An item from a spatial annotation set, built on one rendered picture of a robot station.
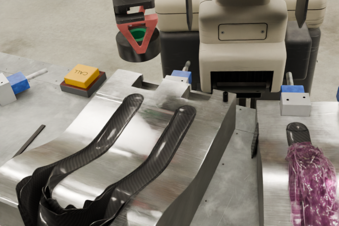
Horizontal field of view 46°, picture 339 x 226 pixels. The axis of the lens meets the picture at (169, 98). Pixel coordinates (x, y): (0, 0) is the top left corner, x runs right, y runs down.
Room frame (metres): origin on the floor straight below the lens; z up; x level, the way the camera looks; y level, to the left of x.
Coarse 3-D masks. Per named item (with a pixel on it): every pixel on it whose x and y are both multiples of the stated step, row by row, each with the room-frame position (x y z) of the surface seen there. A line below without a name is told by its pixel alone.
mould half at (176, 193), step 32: (96, 96) 0.61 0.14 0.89; (160, 96) 0.59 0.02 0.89; (96, 128) 0.53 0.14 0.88; (128, 128) 0.52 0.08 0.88; (160, 128) 0.51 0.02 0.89; (192, 128) 0.50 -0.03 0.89; (224, 128) 0.51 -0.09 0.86; (32, 160) 0.42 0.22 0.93; (96, 160) 0.43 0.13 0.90; (128, 160) 0.44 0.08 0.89; (192, 160) 0.43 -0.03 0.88; (0, 192) 0.36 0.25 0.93; (64, 192) 0.35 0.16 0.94; (96, 192) 0.34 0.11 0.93; (160, 192) 0.35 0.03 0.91; (192, 192) 0.38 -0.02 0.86; (0, 224) 0.36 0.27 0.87; (128, 224) 0.29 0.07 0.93; (160, 224) 0.29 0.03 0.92
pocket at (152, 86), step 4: (140, 76) 0.67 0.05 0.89; (136, 80) 0.65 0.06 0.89; (140, 80) 0.66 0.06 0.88; (144, 80) 0.67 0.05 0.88; (132, 84) 0.64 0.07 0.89; (136, 84) 0.65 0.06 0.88; (140, 84) 0.66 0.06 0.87; (144, 84) 0.66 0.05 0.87; (148, 84) 0.66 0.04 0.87; (152, 84) 0.65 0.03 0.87; (156, 84) 0.65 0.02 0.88; (140, 88) 0.66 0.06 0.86; (144, 88) 0.65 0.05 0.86; (148, 88) 0.65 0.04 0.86; (152, 88) 0.65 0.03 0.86; (156, 88) 0.65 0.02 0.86
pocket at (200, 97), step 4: (188, 88) 0.61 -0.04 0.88; (184, 92) 0.60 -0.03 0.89; (188, 92) 0.61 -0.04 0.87; (192, 92) 0.61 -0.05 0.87; (196, 92) 0.61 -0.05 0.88; (200, 92) 0.61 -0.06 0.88; (212, 92) 0.59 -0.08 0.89; (184, 96) 0.59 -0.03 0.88; (188, 96) 0.61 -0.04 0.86; (192, 96) 0.61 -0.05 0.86; (196, 96) 0.61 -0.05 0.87; (200, 96) 0.60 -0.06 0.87; (204, 96) 0.60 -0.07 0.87; (208, 96) 0.59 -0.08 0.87; (196, 100) 0.60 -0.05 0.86; (200, 100) 0.60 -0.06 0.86; (204, 100) 0.59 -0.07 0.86
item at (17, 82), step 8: (40, 72) 0.81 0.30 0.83; (0, 80) 0.76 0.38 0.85; (8, 80) 0.77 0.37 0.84; (16, 80) 0.77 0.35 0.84; (24, 80) 0.77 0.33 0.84; (0, 88) 0.73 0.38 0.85; (8, 88) 0.74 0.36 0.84; (16, 88) 0.75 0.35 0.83; (24, 88) 0.76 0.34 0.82; (0, 96) 0.73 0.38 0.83; (8, 96) 0.74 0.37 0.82
